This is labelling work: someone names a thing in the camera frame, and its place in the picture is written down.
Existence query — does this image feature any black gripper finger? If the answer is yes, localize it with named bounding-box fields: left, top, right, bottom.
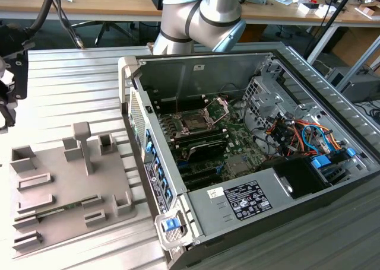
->
left=1, top=106, right=16, bottom=129

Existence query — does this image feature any black RAM slot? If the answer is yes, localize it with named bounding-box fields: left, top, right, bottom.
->
left=172, top=126, right=225, bottom=140
left=156, top=95, right=205, bottom=109
left=175, top=131, right=229, bottom=146

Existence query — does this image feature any CPU socket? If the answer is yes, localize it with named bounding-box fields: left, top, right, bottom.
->
left=175, top=109, right=219, bottom=136

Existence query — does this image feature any black expansion slot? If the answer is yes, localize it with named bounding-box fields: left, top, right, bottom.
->
left=178, top=162, right=219, bottom=179
left=182, top=171, right=223, bottom=190

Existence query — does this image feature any grey plastic parts rack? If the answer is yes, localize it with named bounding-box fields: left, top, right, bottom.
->
left=7, top=121, right=138, bottom=259

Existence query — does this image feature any green RAM stick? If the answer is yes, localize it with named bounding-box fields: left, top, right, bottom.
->
left=36, top=201, right=84, bottom=220

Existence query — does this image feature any open black PC case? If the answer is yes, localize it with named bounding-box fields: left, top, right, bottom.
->
left=118, top=41, right=380, bottom=270

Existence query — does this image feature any blue case release latch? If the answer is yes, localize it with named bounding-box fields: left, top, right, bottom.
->
left=162, top=218, right=182, bottom=232

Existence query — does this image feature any black graphics card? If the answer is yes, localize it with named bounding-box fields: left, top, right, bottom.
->
left=178, top=139, right=229, bottom=166

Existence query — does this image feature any grey power supply unit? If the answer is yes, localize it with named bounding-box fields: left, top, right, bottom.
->
left=186, top=166, right=293, bottom=238

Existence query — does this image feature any green motherboard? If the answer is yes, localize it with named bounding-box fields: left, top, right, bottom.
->
left=157, top=94, right=280, bottom=192

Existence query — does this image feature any grey chipset heatsink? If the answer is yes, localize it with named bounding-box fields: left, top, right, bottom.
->
left=224, top=155, right=257, bottom=177

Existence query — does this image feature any perforated metal drive cage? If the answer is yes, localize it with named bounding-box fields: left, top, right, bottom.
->
left=240, top=74, right=302, bottom=131

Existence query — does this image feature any small white box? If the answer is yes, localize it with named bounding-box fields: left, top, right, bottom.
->
left=298, top=2, right=321, bottom=15

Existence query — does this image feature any hard disk in blue carrier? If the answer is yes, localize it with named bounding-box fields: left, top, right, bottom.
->
left=310, top=147, right=359, bottom=186

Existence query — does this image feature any black slanted stand pole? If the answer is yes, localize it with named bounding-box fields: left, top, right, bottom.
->
left=304, top=0, right=360, bottom=59

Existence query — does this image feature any large brown cardboard box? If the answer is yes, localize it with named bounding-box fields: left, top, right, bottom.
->
left=332, top=26, right=380, bottom=66

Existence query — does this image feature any grey computer box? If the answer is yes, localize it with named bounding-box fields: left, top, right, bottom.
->
left=325, top=66, right=380, bottom=103

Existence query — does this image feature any small cardboard box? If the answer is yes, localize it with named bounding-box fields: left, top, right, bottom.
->
left=357, top=5, right=376, bottom=18

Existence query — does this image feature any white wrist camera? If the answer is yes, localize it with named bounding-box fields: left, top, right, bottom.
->
left=0, top=59, right=18, bottom=110

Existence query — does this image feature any thin black brass-ended cable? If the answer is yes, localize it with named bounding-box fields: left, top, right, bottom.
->
left=53, top=0, right=86, bottom=50

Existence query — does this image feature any thick black connector cable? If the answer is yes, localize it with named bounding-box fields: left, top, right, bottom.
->
left=0, top=0, right=59, bottom=57

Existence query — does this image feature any wooden desk white frame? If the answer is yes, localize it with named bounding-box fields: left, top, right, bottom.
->
left=0, top=0, right=163, bottom=23
left=239, top=0, right=380, bottom=63

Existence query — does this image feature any metal socket cover frame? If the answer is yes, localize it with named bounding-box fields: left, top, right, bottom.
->
left=203, top=96, right=231, bottom=127

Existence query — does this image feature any orange power wire bundle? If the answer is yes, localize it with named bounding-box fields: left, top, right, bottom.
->
left=265, top=117, right=347, bottom=160

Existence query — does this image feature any blue data wire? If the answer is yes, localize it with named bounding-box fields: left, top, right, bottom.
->
left=301, top=123, right=333, bottom=155

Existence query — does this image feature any aluminium profile post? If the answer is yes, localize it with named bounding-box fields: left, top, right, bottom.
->
left=337, top=34, right=380, bottom=94

